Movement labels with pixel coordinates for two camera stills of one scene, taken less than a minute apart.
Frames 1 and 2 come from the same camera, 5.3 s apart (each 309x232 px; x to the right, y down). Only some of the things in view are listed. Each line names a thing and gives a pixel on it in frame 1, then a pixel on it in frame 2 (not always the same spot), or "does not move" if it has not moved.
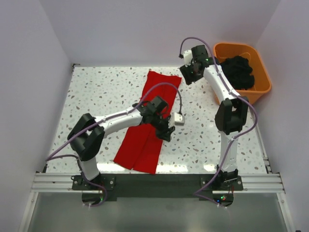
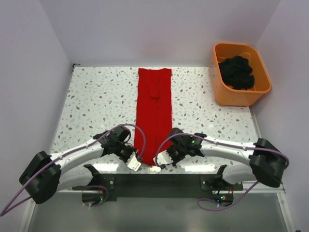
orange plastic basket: (262, 82) does not move
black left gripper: (165, 133) to (132, 150)
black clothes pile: (237, 68) does not move
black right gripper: (188, 78) to (175, 160)
